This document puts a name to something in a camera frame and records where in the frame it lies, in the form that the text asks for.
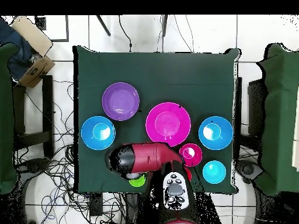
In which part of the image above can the purple shallow bowl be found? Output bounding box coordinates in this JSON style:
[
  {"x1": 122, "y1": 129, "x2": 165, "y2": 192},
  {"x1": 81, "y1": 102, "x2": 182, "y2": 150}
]
[{"x1": 102, "y1": 82, "x2": 140, "y2": 121}]

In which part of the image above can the large pink bowl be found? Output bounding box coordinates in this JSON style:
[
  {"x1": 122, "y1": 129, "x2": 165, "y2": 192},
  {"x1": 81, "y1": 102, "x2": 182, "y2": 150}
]
[{"x1": 145, "y1": 101, "x2": 192, "y2": 148}]

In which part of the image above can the medium blue bowl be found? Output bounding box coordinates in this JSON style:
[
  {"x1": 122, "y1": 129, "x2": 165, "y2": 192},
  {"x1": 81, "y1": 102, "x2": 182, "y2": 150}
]
[
  {"x1": 81, "y1": 115, "x2": 116, "y2": 151},
  {"x1": 198, "y1": 115, "x2": 234, "y2": 151}
]

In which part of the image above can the dark green tablecloth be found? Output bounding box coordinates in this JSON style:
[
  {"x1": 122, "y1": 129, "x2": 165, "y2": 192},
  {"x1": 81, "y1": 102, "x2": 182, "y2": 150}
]
[{"x1": 73, "y1": 45, "x2": 241, "y2": 194}]

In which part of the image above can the small crimson bowl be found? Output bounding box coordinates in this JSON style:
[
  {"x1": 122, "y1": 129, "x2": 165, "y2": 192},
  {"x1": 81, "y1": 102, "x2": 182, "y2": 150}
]
[{"x1": 178, "y1": 143, "x2": 203, "y2": 167}]

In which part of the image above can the green cup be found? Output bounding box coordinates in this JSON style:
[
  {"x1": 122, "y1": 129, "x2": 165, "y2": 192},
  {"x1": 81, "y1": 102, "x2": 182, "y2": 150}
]
[{"x1": 128, "y1": 174, "x2": 147, "y2": 188}]

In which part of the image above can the small blue bowl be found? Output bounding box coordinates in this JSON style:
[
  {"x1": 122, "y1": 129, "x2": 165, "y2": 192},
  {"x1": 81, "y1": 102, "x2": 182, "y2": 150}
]
[{"x1": 202, "y1": 160, "x2": 227, "y2": 185}]

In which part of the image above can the black floor box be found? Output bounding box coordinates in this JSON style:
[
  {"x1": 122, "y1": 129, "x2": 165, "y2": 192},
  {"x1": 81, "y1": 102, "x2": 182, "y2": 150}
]
[{"x1": 89, "y1": 192, "x2": 103, "y2": 216}]

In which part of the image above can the black box cabinet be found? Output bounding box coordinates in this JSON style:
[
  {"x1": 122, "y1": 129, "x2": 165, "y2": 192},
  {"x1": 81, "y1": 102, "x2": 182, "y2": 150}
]
[{"x1": 247, "y1": 79, "x2": 267, "y2": 136}]

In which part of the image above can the brown cardboard box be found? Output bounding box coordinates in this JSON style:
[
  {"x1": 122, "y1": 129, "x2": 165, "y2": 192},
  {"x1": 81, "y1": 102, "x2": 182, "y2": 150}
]
[{"x1": 18, "y1": 55, "x2": 56, "y2": 89}]

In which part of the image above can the beige cushion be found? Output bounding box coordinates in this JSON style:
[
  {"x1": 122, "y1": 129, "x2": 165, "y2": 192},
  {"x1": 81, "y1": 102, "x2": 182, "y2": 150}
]
[{"x1": 11, "y1": 15, "x2": 53, "y2": 57}]

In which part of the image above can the dark blue cloth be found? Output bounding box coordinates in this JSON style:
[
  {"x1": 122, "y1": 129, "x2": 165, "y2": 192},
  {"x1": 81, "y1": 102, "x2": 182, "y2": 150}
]
[{"x1": 0, "y1": 18, "x2": 40, "y2": 81}]

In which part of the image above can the black cable with connector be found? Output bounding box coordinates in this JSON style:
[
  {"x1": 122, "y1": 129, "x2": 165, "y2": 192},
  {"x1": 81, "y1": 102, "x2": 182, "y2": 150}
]
[{"x1": 118, "y1": 15, "x2": 133, "y2": 52}]

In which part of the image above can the tangle of black cables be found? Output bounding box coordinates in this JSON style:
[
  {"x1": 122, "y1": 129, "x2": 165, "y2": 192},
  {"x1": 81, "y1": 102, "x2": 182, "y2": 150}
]
[{"x1": 13, "y1": 79, "x2": 127, "y2": 224}]

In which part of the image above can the black stand frame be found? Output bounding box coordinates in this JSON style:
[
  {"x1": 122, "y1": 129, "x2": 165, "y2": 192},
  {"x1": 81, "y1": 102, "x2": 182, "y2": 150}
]
[{"x1": 12, "y1": 75, "x2": 54, "y2": 158}]

